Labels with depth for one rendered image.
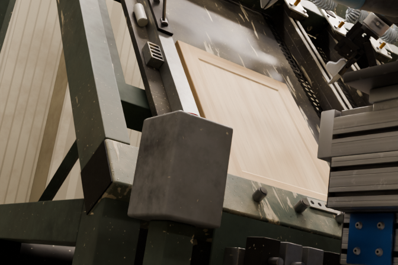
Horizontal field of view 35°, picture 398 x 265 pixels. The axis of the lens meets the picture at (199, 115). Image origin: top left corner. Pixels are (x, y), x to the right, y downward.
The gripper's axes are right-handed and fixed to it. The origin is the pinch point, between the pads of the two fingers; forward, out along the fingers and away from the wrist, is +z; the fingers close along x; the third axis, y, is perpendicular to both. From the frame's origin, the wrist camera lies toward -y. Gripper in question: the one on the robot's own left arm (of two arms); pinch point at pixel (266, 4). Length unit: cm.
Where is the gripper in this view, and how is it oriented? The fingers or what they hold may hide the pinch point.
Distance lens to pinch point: 160.8
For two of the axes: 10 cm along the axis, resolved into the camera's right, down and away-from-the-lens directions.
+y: -4.4, -3.2, 8.4
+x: -8.0, -2.8, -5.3
